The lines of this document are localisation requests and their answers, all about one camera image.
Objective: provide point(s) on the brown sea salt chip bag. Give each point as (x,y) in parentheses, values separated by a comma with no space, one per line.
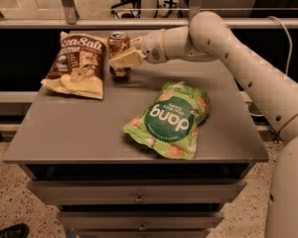
(78,67)

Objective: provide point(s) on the orange soda can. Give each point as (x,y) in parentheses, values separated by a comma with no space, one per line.
(118,42)

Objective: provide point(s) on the grey lower drawer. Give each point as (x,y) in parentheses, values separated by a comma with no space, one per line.
(140,220)

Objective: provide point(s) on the black shoe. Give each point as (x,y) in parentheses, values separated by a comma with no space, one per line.
(15,231)

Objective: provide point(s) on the black office chair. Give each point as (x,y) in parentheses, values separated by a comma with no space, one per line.
(126,9)

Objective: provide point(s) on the green dang chip bag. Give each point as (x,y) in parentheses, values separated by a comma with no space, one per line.
(170,126)

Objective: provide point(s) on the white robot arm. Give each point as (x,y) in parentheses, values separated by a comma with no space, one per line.
(272,91)

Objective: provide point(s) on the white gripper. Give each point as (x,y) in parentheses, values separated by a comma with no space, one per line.
(152,48)

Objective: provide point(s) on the grey drawer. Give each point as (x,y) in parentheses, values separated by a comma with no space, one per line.
(140,220)
(91,192)

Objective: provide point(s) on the grey upper drawer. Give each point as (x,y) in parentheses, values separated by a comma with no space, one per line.
(91,192)

